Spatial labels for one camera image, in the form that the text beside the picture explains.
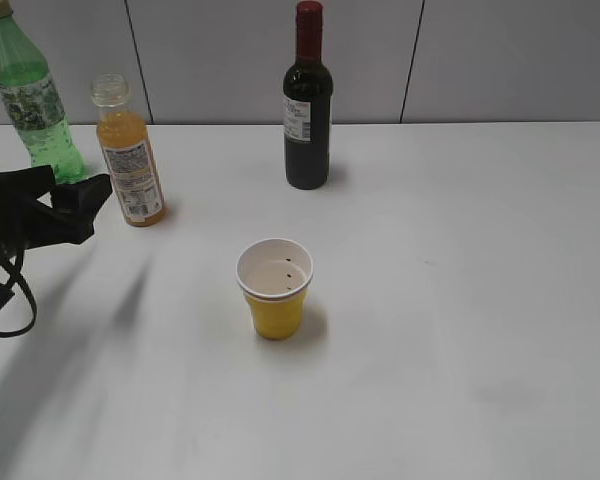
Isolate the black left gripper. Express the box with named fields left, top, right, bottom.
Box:
left=0, top=166, right=111, bottom=262

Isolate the orange juice bottle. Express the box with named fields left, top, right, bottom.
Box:
left=91, top=74, right=167, bottom=227

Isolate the yellow paper cup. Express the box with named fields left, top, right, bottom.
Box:
left=236, top=238, right=314, bottom=340

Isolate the green plastic soda bottle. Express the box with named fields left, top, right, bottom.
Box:
left=0, top=1, right=86, bottom=184

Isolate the dark red wine bottle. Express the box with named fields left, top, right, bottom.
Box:
left=283, top=1, right=334, bottom=190

